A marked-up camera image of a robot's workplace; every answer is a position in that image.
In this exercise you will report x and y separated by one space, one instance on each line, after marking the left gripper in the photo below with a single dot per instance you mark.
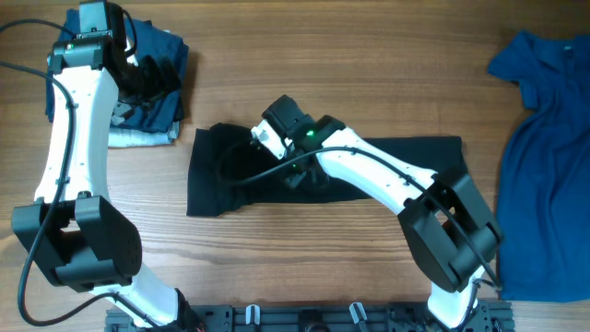
159 86

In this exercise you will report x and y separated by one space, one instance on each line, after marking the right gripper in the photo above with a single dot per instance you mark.
291 178

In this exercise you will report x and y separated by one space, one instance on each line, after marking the black polo shirt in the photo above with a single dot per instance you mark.
224 151

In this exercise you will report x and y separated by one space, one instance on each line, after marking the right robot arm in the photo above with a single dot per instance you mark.
450 230

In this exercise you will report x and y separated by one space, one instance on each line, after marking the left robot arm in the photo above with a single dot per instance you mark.
72 232

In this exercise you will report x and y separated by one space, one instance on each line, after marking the folded navy blue garment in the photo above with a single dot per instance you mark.
161 106

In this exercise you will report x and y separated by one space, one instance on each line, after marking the folded light grey garment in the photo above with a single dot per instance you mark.
131 138

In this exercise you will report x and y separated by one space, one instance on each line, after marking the blue polo shirt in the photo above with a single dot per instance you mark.
543 198

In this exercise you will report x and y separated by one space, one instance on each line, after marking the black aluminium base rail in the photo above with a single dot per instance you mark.
396 316

